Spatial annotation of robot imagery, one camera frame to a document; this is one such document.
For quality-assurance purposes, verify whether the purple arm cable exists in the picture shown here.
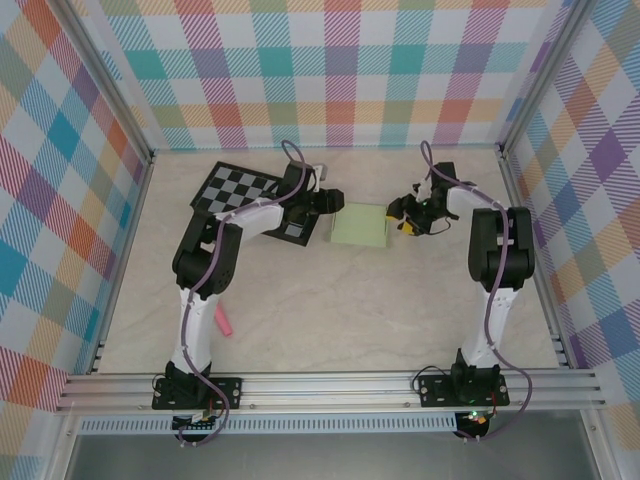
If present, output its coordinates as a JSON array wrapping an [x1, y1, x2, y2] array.
[[419, 139, 534, 444], [177, 139, 321, 446]]

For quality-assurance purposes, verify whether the aluminium frame side rail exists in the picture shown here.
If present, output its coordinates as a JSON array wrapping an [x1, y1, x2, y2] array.
[[499, 149, 571, 371], [87, 152, 155, 375]]

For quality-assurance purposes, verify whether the pink marker pen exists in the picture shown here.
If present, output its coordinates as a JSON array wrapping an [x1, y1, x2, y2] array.
[[214, 304, 235, 337]]

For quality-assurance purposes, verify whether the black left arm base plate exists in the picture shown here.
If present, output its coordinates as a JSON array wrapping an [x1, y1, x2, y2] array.
[[151, 373, 245, 412]]

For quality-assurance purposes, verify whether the aluminium frame cross rail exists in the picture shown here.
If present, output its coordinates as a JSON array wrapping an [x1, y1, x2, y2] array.
[[54, 369, 609, 414]]

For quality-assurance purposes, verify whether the black and grey chessboard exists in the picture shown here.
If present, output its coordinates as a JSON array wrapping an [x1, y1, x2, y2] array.
[[188, 160, 321, 249]]

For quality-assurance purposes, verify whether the light green paper box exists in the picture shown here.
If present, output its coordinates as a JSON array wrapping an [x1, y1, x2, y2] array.
[[327, 201, 391, 250]]

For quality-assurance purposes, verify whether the small electronics board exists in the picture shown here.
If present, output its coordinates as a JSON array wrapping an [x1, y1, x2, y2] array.
[[172, 410, 222, 432], [459, 408, 494, 430]]

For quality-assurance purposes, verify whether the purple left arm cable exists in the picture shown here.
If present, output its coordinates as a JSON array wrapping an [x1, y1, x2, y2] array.
[[177, 139, 321, 446]]

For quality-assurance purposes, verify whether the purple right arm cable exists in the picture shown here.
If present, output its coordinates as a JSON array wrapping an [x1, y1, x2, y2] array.
[[419, 139, 534, 444]]

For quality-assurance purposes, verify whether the aluminium frame post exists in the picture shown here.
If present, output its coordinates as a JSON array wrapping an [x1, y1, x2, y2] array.
[[498, 0, 599, 161], [58, 0, 154, 165]]

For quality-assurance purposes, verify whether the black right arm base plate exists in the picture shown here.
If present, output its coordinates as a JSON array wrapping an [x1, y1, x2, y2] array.
[[417, 373, 510, 409]]

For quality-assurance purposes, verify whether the perforated metal cable tray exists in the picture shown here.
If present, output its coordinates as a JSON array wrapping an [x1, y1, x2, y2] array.
[[79, 417, 459, 435]]

